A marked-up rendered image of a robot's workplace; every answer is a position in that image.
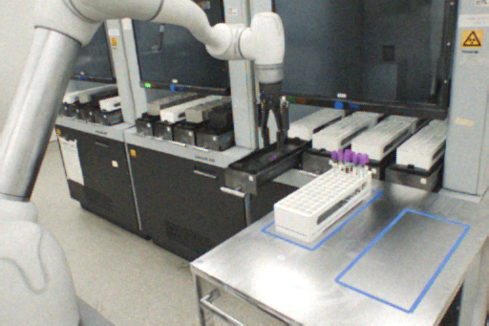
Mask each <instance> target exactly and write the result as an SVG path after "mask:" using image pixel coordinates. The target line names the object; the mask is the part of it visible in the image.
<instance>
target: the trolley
mask: <svg viewBox="0 0 489 326"><path fill-rule="evenodd" d="M480 251H481V255H480V265H479V272H478V282H477V287H476V299H475V305H474V311H473V315H472V321H471V326H483V324H484V319H485V309H486V304H487V298H488V294H489V206H488V205H483V204H479V203H476V202H473V201H466V200H463V199H459V198H454V197H450V196H447V195H443V194H436V193H434V192H430V191H424V190H420V189H417V188H414V187H407V186H405V185H398V184H391V183H388V182H385V181H378V180H376V179H373V178H372V188H371V195H369V196H368V197H367V198H366V199H364V200H361V201H360V202H359V203H357V204H356V205H355V206H353V207H352V208H351V209H350V210H348V211H347V212H346V213H345V214H343V215H342V216H341V217H340V218H338V219H337V220H336V221H335V222H333V223H332V224H331V225H330V226H328V227H327V228H326V229H324V230H323V233H321V234H320V235H319V236H318V237H316V238H315V239H314V240H313V241H311V242H307V241H303V240H301V239H299V238H297V237H293V236H290V235H289V234H285V233H282V232H281V231H279V230H275V210H273V211H271V212H269V213H268V215H265V216H264V217H263V218H261V219H259V220H258V221H256V223H253V224H252V225H250V226H249V227H247V228H245V229H244V230H241V231H240V232H239V233H237V234H235V235H233V237H231V238H229V239H228V240H226V241H225V242H222V243H221V244H220V245H218V246H217V247H216V248H214V249H212V250H211V251H209V252H207V253H206V254H204V255H203V256H200V258H198V259H197V260H195V261H193V262H192V263H191V264H190V271H191V272H192V274H193V280H194V285H195V292H196V303H197V308H198V314H199V320H200V326H215V321H214V316H215V317H218V318H219V319H221V320H222V321H224V322H226V323H227V324H228V325H230V326H247V325H244V324H243V323H242V322H241V321H238V320H237V319H236V318H234V317H232V316H231V315H228V314H227V313H225V312H224V311H222V310H220V309H219V308H218V307H215V306H214V305H212V303H211V301H213V300H215V299H216V298H218V297H219V296H221V292H220V291H219V289H217V288H216V289H214V290H213V291H211V290H210V283H209V282H211V283H213V284H215V286H219V287H220V288H221V289H224V290H226V291H227V292H228V293H232V294H233V295H234V296H237V297H239V298H240V299H241V300H244V302H246V303H249V304H251V305H252V306H253V307H256V308H257V309H259V310H260V311H264V313H266V314H269V315H270V316H272V317H274V318H276V319H278V320H279V321H282V322H283V323H285V324H286V325H288V326H437V325H438V324H439V323H440V320H441V319H442V318H443V317H444V314H445V313H446V311H447V309H448V307H449V306H450V304H451V302H452V300H453V298H455V295H456V294H457V292H458V289H459V288H460V286H461V284H462V282H463V280H464V279H465V278H466V275H467V274H468V273H469V270H471V268H472V266H473V264H474V262H475V261H476V259H477V257H478V255H479V254H480Z"/></svg>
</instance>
